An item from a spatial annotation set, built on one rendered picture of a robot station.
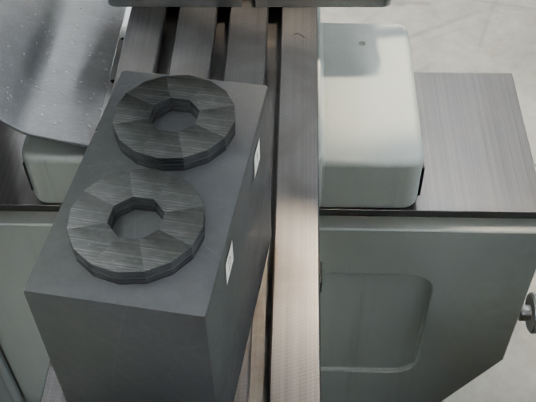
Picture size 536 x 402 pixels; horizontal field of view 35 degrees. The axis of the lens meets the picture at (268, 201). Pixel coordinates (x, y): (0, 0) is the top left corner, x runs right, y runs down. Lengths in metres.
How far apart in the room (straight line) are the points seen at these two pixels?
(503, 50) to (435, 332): 1.36
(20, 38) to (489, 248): 0.65
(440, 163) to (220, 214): 0.63
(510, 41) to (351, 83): 1.48
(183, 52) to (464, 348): 0.64
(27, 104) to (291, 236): 0.39
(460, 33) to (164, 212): 2.07
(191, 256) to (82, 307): 0.08
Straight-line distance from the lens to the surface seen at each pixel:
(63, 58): 1.11
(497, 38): 2.58
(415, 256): 1.15
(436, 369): 1.40
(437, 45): 2.51
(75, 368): 0.62
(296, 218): 0.82
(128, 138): 0.61
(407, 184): 1.06
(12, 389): 1.51
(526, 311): 1.29
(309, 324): 0.74
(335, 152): 1.03
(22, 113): 1.03
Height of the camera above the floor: 1.53
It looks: 48 degrees down
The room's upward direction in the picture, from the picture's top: 1 degrees counter-clockwise
